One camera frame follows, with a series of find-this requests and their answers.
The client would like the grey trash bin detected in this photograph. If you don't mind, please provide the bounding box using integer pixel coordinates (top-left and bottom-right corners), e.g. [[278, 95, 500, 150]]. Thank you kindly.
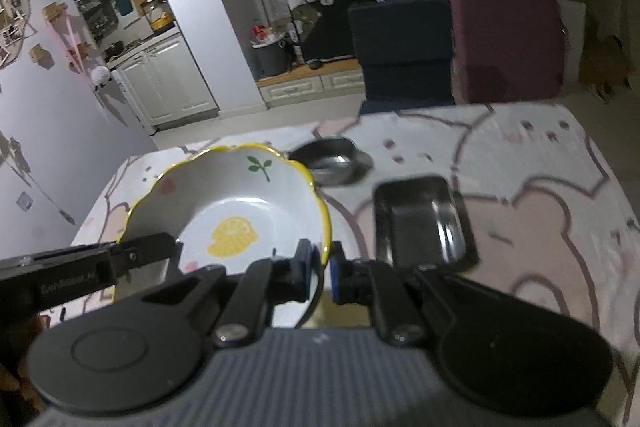
[[252, 37, 291, 78]]

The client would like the white kitchen cabinet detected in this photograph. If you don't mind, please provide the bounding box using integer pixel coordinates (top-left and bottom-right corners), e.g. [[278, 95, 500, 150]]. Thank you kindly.
[[112, 32, 218, 129]]

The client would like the maroon chair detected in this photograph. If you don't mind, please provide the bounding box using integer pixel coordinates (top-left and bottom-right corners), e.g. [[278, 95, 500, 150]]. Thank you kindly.
[[450, 0, 565, 104]]

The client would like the white low drawer cabinet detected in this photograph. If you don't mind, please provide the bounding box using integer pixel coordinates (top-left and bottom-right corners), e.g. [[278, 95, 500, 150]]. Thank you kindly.
[[257, 58, 364, 108]]

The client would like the round steel bowl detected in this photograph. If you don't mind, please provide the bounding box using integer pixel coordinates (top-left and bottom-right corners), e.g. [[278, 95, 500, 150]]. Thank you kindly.
[[288, 136, 374, 187]]

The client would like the dark square metal tray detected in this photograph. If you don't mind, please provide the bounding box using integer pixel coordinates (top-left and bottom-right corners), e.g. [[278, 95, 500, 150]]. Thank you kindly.
[[373, 176, 480, 272]]

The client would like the bear pattern tablecloth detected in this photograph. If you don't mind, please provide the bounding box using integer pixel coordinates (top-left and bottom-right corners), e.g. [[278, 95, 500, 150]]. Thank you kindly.
[[69, 102, 640, 427]]

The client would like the dark blue chair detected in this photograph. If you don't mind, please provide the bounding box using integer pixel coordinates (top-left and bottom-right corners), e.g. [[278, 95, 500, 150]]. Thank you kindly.
[[348, 0, 454, 115]]

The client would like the lemon pattern ceramic bowl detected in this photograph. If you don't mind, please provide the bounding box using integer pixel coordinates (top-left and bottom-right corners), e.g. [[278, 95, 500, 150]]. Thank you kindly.
[[114, 144, 332, 327]]

